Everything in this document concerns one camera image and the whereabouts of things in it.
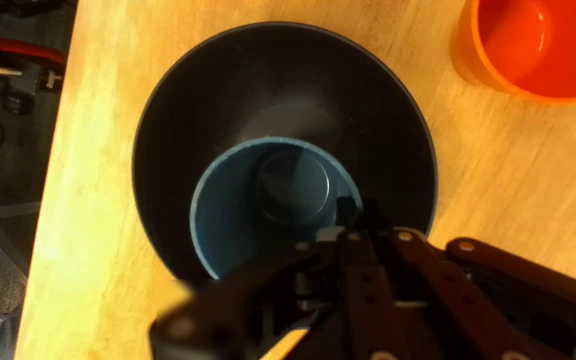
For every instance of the orange plastic cup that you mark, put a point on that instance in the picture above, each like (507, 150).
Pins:
(523, 46)

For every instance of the black bowl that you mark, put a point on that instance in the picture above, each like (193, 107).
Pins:
(278, 79)

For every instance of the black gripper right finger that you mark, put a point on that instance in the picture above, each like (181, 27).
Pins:
(409, 300)

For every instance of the dark teal plastic cup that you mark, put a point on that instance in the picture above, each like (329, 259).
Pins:
(262, 197)

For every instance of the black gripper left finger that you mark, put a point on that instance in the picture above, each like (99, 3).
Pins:
(246, 313)

